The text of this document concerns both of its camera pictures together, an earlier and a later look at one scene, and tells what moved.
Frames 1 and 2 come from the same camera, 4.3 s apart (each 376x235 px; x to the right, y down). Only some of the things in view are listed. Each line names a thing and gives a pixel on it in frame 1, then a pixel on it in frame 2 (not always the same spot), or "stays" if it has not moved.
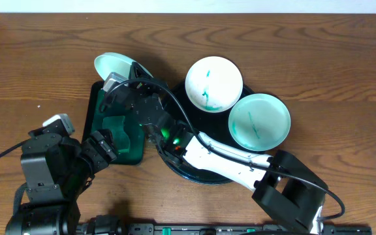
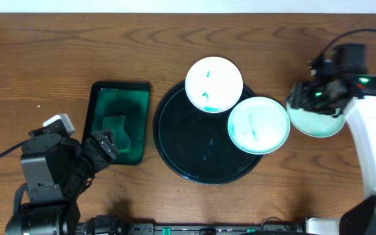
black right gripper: x=141 y=74 to x=299 y=93
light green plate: x=259 y=122 stays
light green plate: x=117 y=63 to x=315 y=124
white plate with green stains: x=214 y=84 stays
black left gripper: x=102 y=147 stays
